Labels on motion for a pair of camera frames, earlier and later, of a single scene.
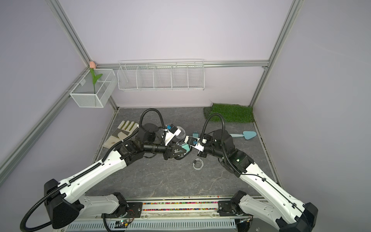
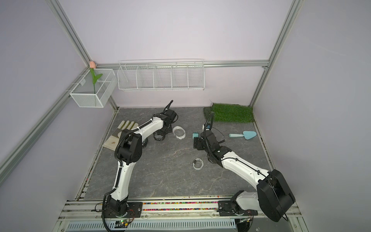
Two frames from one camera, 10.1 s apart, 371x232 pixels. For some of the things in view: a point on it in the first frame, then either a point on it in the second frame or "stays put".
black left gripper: (170, 151) -> (170, 130)
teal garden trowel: (248, 135) stays put
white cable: (194, 162) stays put
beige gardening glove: (127, 128) stays put
